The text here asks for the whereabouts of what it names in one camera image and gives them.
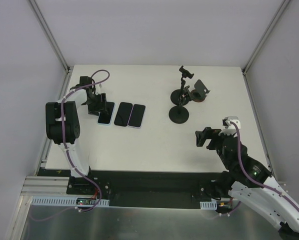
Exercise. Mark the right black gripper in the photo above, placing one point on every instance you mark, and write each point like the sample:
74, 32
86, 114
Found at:
209, 138

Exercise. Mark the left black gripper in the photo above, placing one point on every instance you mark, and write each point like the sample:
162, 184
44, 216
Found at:
98, 105

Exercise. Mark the light blue case smartphone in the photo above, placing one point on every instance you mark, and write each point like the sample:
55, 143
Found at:
105, 116

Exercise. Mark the black smartphone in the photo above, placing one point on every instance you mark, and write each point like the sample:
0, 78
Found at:
123, 114

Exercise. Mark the lavender case smartphone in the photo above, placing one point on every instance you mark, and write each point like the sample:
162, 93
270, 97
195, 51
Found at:
137, 115

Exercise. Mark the brown-base black phone stand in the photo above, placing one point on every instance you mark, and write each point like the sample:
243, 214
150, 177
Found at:
200, 92

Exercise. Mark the black round-base phone stand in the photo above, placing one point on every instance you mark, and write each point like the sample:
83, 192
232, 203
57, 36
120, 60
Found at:
180, 86

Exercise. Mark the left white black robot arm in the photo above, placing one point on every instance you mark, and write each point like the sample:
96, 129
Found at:
63, 126

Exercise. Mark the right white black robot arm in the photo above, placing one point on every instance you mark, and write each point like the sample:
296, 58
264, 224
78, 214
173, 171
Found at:
250, 182

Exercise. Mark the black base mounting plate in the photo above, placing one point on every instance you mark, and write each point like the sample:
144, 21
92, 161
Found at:
156, 200

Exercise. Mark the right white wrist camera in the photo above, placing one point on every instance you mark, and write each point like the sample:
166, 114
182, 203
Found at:
230, 126

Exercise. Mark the right white cable duct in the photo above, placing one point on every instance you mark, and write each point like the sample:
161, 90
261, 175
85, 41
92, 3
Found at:
208, 205

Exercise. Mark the white cable duct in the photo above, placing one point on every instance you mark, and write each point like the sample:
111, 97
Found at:
60, 201
208, 205

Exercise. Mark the left aluminium frame post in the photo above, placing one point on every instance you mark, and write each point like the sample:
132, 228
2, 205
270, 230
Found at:
48, 34

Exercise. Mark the aluminium frame post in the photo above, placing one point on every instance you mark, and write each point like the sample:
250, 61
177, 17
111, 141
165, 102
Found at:
48, 34
284, 5

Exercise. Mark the front aluminium frame rail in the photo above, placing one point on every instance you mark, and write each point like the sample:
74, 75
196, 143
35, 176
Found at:
39, 186

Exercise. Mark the left white cable duct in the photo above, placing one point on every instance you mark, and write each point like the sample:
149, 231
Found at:
60, 201

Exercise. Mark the right aluminium frame post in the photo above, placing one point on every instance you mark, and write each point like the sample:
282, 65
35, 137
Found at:
284, 5

